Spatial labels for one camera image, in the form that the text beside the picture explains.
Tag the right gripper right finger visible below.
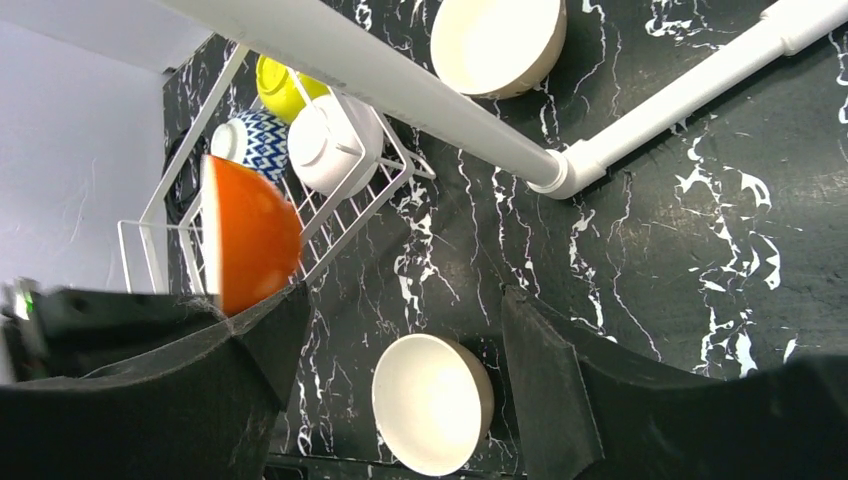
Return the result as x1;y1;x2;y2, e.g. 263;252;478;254
501;285;847;479

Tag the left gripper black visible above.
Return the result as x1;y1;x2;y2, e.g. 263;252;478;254
1;278;222;384

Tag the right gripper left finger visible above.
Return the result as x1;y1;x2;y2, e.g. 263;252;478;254
1;283;312;479

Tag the cream bowl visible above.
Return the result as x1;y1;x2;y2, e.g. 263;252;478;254
200;155;302;316
430;0;567;99
371;333;495;477

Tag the red patterned bowl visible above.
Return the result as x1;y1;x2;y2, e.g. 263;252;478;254
210;110;289;183

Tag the white bowl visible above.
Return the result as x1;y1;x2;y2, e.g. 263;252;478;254
288;94;384;198

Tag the yellow-green bowl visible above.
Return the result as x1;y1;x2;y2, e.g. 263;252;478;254
256;55;306;125

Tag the coiled black cable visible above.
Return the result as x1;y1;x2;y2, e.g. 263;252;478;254
162;129;210;227

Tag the white wire dish rack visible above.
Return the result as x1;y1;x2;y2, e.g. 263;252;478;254
134;46;435;302

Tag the white PVC pipe frame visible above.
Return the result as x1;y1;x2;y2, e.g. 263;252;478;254
170;1;847;199

